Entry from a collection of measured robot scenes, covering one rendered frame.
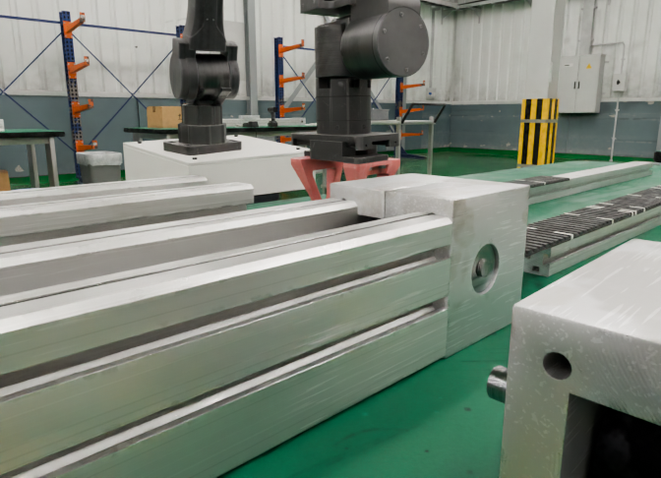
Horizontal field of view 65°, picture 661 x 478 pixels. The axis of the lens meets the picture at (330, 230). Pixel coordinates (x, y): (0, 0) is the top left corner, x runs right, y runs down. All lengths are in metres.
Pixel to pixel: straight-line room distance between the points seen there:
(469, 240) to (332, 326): 0.11
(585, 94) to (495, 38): 2.62
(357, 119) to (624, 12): 11.65
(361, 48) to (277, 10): 9.56
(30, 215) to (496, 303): 0.30
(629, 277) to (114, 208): 0.31
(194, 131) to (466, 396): 0.76
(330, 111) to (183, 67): 0.43
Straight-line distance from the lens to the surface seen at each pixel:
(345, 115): 0.53
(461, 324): 0.33
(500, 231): 0.34
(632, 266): 0.19
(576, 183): 1.05
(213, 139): 0.96
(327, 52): 0.54
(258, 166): 0.94
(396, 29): 0.48
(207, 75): 0.93
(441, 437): 0.26
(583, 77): 11.94
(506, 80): 12.99
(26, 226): 0.36
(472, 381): 0.30
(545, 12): 6.96
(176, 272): 0.20
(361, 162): 0.50
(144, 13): 8.74
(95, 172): 5.41
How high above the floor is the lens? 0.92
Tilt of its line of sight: 13 degrees down
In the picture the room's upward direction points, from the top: straight up
